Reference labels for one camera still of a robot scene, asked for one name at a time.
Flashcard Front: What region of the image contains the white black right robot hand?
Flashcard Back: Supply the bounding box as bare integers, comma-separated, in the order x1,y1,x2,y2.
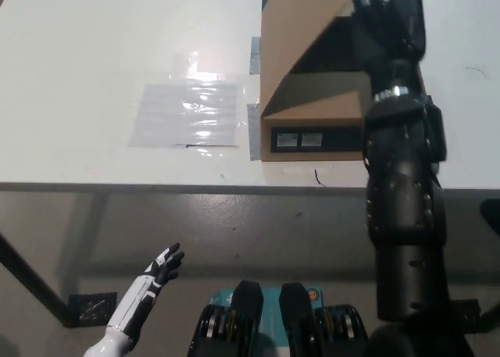
349,0,427,72

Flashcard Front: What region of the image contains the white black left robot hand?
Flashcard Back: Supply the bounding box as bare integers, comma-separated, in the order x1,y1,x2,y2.
105,241,186,341

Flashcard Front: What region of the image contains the brown cardboard storage box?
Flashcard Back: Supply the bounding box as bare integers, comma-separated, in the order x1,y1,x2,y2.
259,0,427,163

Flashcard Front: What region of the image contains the black floor tape patch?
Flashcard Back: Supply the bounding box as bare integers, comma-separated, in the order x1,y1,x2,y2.
68,291,118,329
448,298,481,334

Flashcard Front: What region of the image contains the black slanted table leg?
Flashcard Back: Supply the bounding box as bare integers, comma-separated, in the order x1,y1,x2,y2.
0,231,79,329

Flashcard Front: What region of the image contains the short grey tape strip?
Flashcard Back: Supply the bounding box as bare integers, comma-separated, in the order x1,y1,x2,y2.
249,36,262,75

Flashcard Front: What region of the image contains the clear plastic sheet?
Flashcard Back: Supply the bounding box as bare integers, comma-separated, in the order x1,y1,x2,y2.
127,51,251,157

